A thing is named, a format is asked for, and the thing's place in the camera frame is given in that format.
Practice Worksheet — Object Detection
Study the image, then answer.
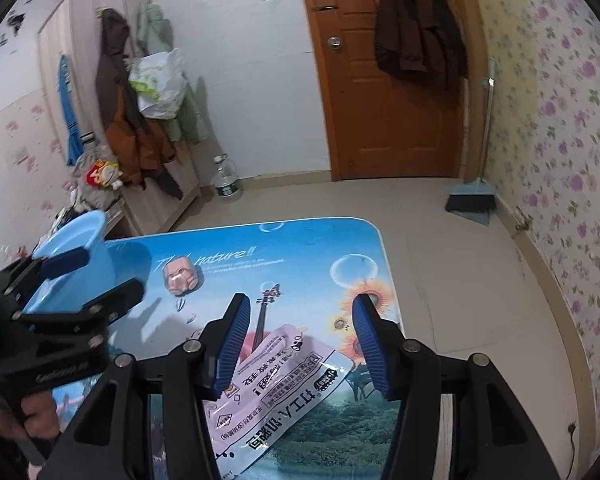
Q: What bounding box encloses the light blue plastic basin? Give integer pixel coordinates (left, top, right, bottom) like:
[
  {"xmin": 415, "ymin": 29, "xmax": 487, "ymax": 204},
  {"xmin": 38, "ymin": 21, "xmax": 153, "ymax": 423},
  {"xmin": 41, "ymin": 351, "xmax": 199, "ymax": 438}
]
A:
[{"xmin": 19, "ymin": 209, "xmax": 119, "ymax": 316}]

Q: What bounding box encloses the pink white snack packet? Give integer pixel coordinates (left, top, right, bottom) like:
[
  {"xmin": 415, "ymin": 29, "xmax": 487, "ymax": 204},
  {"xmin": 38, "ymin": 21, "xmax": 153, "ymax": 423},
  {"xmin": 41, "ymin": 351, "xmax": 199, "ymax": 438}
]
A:
[{"xmin": 204, "ymin": 324, "xmax": 353, "ymax": 479}]

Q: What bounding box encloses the pink face toy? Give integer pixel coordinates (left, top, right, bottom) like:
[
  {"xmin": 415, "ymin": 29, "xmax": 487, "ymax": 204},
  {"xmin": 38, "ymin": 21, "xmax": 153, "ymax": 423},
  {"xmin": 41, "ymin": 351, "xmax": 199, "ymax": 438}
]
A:
[{"xmin": 162, "ymin": 256, "xmax": 201, "ymax": 297}]

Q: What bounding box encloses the person's left hand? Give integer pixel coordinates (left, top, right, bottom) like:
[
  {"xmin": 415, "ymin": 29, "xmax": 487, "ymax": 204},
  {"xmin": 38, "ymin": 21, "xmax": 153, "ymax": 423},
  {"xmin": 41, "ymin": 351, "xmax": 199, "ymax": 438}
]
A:
[{"xmin": 0, "ymin": 390, "xmax": 63, "ymax": 443}]

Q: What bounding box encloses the cluttered tiled shelf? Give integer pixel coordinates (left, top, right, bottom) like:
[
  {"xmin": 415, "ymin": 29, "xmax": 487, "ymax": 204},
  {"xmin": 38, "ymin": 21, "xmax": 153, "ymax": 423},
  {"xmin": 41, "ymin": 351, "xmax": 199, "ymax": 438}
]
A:
[{"xmin": 0, "ymin": 190, "xmax": 125, "ymax": 263}]

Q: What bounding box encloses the red yellow plush charm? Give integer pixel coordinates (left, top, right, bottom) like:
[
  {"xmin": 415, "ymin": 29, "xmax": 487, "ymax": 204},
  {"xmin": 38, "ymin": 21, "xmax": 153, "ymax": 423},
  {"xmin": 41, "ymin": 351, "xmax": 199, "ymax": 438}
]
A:
[{"xmin": 84, "ymin": 159, "xmax": 123, "ymax": 191}]

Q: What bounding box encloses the brown orange hanging coat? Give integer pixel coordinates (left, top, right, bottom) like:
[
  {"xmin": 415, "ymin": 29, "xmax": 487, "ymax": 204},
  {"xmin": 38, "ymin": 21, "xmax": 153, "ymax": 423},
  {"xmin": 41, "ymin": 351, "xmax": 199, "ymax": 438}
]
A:
[{"xmin": 95, "ymin": 9, "xmax": 183, "ymax": 200}]

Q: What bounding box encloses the clear plastic water bottle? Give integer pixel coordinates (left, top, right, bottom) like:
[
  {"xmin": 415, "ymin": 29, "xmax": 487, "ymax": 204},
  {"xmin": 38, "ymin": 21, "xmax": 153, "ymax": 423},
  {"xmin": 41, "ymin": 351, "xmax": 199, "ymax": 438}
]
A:
[{"xmin": 212, "ymin": 154, "xmax": 242, "ymax": 202}]

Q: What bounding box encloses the light wooden wardrobe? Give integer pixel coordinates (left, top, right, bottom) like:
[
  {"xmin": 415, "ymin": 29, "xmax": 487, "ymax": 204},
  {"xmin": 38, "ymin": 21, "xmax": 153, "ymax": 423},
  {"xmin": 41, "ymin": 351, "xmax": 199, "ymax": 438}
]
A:
[{"xmin": 36, "ymin": 0, "xmax": 200, "ymax": 235}]

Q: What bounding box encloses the grey broom with dustpan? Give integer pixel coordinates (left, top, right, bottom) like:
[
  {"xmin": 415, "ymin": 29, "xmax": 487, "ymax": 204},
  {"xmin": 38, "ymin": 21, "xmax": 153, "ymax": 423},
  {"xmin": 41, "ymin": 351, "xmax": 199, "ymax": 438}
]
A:
[{"xmin": 444, "ymin": 58, "xmax": 499, "ymax": 228}]

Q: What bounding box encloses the white green plastic bag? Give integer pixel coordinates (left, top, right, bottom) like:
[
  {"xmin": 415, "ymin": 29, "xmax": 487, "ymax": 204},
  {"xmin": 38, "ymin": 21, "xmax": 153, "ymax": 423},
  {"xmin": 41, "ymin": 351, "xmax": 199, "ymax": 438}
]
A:
[{"xmin": 129, "ymin": 48, "xmax": 187, "ymax": 120}]

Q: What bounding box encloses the orange wooden door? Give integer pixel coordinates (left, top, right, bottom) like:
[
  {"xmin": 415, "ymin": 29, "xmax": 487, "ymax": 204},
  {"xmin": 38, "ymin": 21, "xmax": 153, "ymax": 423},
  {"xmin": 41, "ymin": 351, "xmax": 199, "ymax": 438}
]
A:
[{"xmin": 294, "ymin": 0, "xmax": 470, "ymax": 182}]

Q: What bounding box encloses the folded wooden board by door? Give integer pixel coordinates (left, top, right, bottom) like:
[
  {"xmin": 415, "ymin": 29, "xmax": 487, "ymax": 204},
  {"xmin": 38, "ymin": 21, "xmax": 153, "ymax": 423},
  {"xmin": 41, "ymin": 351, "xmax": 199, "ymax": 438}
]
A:
[{"xmin": 455, "ymin": 0, "xmax": 489, "ymax": 183}]

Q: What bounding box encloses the pale green hanging garment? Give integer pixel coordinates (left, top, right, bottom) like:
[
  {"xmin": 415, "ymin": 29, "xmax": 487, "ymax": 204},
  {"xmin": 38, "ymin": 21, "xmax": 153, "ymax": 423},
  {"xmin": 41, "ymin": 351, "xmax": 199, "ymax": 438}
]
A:
[{"xmin": 136, "ymin": 2, "xmax": 173, "ymax": 55}]

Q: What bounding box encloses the dark brown jacket on door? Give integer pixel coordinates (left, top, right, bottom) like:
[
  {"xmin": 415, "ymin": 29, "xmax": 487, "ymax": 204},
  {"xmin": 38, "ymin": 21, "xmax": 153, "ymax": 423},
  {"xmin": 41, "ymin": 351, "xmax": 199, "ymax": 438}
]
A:
[{"xmin": 374, "ymin": 0, "xmax": 467, "ymax": 92}]

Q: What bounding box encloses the blue strap grey bag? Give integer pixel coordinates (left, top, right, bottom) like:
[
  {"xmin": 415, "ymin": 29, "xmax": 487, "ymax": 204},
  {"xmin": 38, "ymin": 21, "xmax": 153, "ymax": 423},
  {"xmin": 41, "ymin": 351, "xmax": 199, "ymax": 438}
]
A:
[{"xmin": 57, "ymin": 54, "xmax": 122, "ymax": 209}]

